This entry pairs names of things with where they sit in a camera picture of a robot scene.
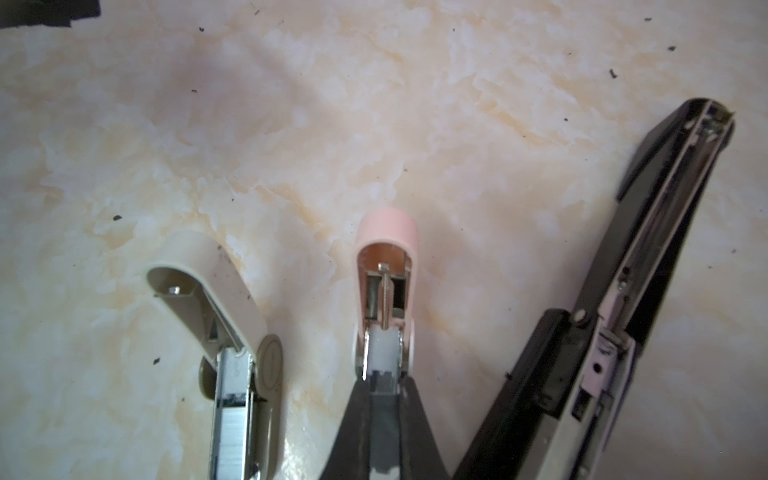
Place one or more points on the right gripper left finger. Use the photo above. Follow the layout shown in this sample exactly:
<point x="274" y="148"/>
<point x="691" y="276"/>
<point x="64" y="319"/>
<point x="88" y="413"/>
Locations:
<point x="349" y="458"/>

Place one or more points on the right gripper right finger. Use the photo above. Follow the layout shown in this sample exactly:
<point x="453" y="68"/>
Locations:
<point x="419" y="456"/>

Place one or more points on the black stapler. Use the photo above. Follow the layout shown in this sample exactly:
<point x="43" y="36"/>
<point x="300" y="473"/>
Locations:
<point x="557" y="408"/>

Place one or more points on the beige small stapler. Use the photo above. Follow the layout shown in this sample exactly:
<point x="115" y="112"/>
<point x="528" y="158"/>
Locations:
<point x="241" y="369"/>

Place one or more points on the pink small stapler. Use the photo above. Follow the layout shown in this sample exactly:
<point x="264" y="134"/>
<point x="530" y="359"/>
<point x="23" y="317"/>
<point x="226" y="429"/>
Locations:
<point x="385" y="266"/>

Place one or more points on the staple strip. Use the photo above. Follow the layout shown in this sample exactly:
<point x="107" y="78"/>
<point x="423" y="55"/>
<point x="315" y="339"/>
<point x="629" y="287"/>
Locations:
<point x="384" y="428"/>

